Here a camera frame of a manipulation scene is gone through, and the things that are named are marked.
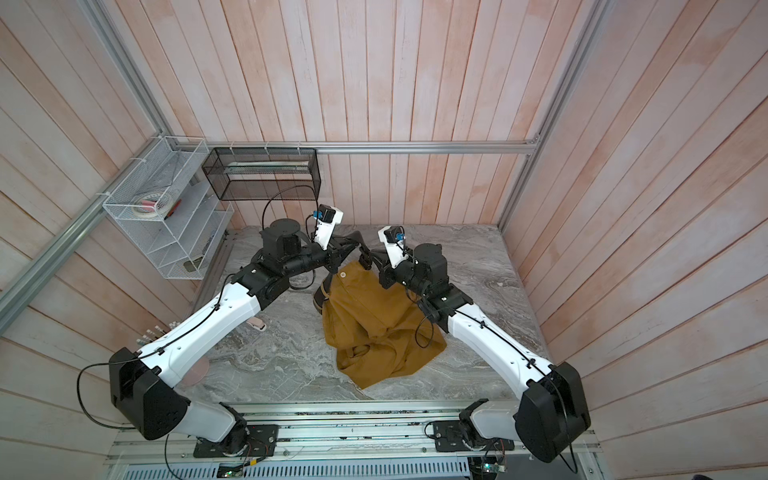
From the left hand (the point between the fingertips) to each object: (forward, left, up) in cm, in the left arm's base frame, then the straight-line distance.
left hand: (356, 245), depth 72 cm
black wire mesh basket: (+40, +34, -7) cm, 53 cm away
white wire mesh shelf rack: (+5, +47, -5) cm, 47 cm away
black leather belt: (-7, +10, -12) cm, 17 cm away
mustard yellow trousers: (-14, -5, -19) cm, 24 cm away
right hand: (+1, -4, -4) cm, 6 cm away
